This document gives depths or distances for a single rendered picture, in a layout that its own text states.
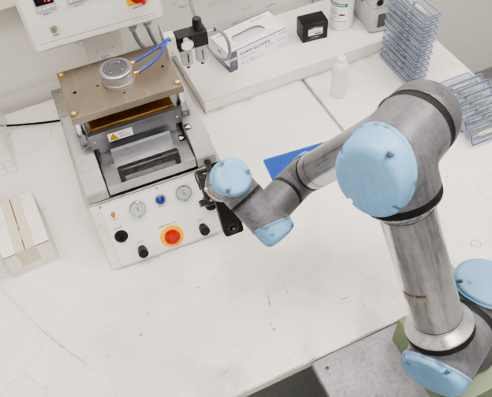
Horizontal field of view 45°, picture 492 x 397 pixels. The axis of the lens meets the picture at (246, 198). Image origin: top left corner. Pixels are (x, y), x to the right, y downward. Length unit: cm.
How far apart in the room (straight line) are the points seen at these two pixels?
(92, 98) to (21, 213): 38
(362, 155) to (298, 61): 120
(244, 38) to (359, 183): 120
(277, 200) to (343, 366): 44
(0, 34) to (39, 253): 69
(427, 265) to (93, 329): 85
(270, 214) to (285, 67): 89
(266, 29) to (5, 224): 100
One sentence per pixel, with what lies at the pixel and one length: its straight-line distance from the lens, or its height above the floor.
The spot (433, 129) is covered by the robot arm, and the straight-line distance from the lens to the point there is 83.
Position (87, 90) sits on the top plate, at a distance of 146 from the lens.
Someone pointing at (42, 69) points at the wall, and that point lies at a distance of 201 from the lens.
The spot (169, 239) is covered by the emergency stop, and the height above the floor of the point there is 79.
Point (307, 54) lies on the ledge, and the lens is 199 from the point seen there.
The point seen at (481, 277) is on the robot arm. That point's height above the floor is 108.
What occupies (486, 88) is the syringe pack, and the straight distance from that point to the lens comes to 194.
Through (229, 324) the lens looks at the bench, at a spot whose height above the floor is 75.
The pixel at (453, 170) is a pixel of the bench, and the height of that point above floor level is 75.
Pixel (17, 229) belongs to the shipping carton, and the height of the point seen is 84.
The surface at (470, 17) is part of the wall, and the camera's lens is 284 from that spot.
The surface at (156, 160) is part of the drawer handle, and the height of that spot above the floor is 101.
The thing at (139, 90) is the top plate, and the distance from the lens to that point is 143.
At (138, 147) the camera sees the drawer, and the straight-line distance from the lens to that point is 146.
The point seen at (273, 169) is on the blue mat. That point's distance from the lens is 169.
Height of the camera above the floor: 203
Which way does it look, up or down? 52 degrees down
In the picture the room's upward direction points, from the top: 5 degrees counter-clockwise
